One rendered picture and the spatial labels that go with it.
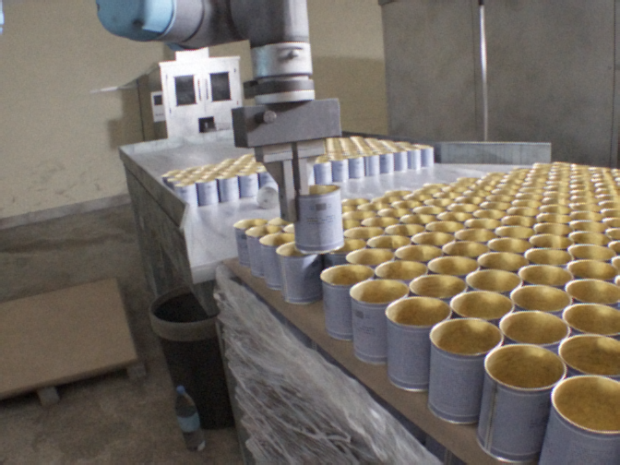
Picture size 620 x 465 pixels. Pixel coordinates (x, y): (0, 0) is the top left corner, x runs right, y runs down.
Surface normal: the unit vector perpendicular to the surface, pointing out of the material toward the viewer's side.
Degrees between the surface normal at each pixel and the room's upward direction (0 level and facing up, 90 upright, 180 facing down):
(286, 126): 88
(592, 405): 89
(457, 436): 3
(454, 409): 89
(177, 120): 90
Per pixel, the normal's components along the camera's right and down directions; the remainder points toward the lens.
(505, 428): -0.70, 0.26
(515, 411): -0.50, 0.28
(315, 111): 0.47, 0.20
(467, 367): -0.29, 0.29
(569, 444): -0.88, 0.20
